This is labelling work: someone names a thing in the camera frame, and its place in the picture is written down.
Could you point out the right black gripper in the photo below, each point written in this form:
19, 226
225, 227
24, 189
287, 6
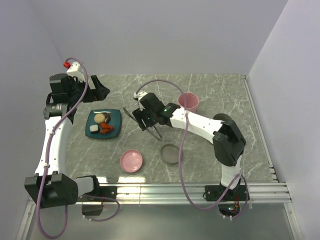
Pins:
139, 114

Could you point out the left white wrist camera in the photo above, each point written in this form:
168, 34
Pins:
74, 69

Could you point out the teal square plate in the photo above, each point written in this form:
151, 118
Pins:
115, 121

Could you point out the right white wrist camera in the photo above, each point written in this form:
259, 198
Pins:
138, 97

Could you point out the dark red octopus tentacle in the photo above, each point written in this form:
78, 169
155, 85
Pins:
107, 117

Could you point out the round tan bun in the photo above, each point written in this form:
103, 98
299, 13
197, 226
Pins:
99, 118

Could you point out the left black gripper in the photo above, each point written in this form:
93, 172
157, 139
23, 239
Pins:
99, 93

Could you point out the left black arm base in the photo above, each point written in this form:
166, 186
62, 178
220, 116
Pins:
95, 203

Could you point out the white rice cake cube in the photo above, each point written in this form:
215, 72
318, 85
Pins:
94, 129

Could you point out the grey round lid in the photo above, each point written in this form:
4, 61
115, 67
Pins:
170, 154

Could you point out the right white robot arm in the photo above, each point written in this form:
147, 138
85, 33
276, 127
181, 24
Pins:
227, 139

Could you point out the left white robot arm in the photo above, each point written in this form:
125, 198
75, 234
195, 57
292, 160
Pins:
50, 186

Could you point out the pink cylindrical container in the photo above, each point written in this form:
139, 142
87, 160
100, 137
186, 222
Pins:
189, 101

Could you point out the pink round lid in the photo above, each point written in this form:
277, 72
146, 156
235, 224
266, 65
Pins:
131, 161

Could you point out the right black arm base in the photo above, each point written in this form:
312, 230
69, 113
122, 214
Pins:
229, 206

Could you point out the grey cylindrical container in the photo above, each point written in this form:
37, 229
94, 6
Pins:
222, 117

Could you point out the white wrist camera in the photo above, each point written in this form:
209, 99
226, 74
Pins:
138, 97
74, 69

